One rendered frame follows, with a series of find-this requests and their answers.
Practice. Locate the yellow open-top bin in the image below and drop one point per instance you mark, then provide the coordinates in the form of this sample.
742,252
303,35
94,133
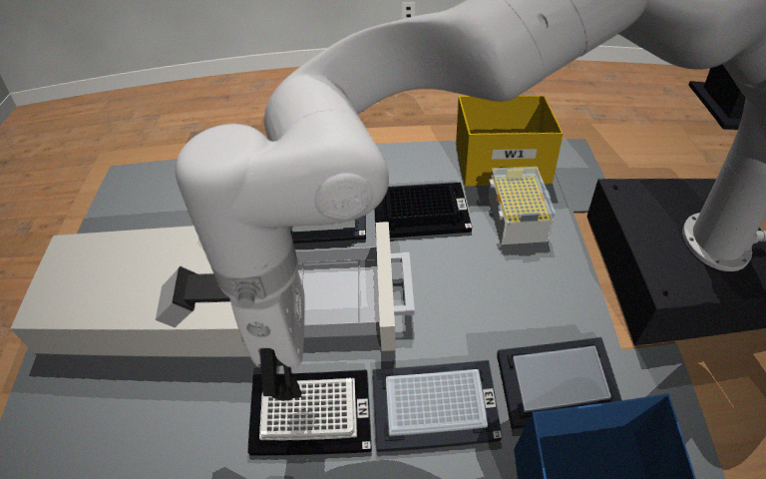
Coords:
523,132

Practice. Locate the grey bench mat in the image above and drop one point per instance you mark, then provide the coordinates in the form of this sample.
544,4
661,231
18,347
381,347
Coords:
100,417

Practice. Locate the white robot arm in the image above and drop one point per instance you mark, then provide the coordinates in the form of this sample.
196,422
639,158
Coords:
320,166

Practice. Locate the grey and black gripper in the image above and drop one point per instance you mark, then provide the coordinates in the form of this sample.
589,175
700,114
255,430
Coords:
275,325

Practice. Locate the dark blue open bin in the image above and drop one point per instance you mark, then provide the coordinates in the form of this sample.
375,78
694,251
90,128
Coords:
637,438

